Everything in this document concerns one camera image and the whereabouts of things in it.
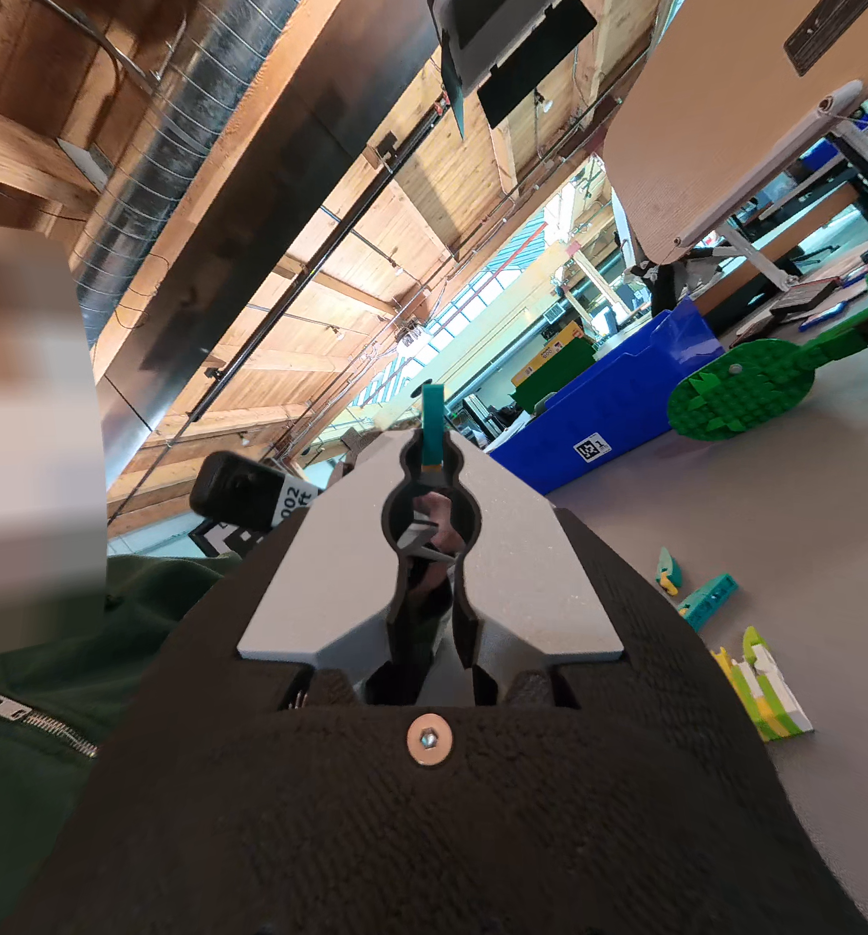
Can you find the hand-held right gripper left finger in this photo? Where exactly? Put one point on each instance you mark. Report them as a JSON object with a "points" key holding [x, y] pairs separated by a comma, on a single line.
{"points": [[324, 577]]}

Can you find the large silver duct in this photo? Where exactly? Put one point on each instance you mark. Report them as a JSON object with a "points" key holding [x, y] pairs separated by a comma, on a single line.
{"points": [[185, 146]]}

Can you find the wooden tilted board stand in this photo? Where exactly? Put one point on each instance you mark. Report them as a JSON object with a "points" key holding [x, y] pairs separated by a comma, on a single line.
{"points": [[696, 131]]}

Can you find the blue plastic bin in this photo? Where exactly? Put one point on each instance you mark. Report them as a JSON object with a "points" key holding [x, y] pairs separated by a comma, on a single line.
{"points": [[623, 409]]}

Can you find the green lego plant model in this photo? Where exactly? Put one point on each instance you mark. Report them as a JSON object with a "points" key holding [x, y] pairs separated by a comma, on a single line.
{"points": [[740, 387]]}

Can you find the grey duct vent box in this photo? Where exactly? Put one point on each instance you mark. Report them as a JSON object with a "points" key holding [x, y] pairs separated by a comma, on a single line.
{"points": [[507, 44]]}

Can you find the small blue card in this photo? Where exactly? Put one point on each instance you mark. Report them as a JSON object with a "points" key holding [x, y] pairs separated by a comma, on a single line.
{"points": [[824, 315]]}

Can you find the lime white lego assembly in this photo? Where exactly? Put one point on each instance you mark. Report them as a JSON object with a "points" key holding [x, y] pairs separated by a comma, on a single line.
{"points": [[766, 686]]}

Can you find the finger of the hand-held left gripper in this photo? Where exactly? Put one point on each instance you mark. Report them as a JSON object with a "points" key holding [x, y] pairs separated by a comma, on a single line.
{"points": [[423, 542]]}

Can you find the teal yellow lego piece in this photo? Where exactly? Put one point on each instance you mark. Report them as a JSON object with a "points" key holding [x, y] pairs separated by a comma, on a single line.
{"points": [[669, 571]]}

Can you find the green yellow cardboard box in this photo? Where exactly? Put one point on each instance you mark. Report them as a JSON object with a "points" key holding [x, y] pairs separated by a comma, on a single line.
{"points": [[558, 365]]}

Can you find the long teal lego piece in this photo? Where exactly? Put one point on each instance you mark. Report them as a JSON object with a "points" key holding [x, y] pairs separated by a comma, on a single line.
{"points": [[434, 424]]}

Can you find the teal holed lego beam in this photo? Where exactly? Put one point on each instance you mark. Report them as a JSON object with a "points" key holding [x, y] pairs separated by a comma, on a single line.
{"points": [[707, 600]]}

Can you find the small black box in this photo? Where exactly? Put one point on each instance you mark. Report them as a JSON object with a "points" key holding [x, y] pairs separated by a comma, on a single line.
{"points": [[802, 298]]}

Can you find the black white marker sign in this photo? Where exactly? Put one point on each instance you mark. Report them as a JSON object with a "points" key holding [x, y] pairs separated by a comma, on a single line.
{"points": [[222, 540]]}

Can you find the person's green jacket torso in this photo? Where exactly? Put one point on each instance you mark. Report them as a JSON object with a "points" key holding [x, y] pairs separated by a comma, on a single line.
{"points": [[25, 767]]}

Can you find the person's left hand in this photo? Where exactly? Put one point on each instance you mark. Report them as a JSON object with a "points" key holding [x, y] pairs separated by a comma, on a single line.
{"points": [[448, 515]]}

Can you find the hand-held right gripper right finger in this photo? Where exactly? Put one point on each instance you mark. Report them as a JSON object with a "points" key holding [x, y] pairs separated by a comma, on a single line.
{"points": [[536, 577]]}

